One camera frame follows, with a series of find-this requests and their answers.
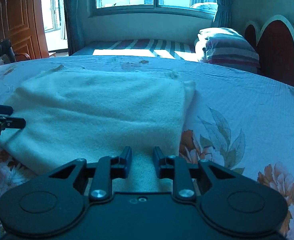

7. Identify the balcony window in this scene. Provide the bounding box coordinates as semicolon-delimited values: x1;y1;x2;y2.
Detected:
40;0;64;33

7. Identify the bedding on window sill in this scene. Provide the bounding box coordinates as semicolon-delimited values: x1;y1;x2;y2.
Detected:
190;2;218;13

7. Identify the bed with striped sheet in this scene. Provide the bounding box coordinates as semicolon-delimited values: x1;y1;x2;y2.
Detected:
69;39;200;62

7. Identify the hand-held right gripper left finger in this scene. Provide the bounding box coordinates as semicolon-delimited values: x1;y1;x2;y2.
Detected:
49;147;133;202

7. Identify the red and white headboard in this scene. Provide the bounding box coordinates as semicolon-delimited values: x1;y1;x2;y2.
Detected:
244;14;294;92

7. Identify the cream knitted sweater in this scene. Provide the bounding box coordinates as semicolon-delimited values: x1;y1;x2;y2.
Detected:
0;66;197;193

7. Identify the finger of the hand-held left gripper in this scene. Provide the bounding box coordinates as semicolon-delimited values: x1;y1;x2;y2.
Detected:
0;100;14;117
0;114;27;130

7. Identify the teal curtain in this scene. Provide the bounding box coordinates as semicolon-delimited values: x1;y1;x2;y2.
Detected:
212;0;235;29
61;0;97;55

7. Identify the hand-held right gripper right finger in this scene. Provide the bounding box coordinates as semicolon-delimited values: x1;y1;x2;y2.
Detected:
153;146;237;202

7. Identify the floral tablecloth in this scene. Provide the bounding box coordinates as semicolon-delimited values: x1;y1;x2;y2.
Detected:
0;55;294;240

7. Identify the white sheer curtain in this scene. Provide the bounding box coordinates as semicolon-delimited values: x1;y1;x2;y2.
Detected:
59;0;68;40

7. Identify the brown wooden door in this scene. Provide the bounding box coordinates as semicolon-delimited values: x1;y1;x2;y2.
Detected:
0;0;49;60

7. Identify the striped pillow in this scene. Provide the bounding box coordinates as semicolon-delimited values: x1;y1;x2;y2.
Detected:
205;36;261;74

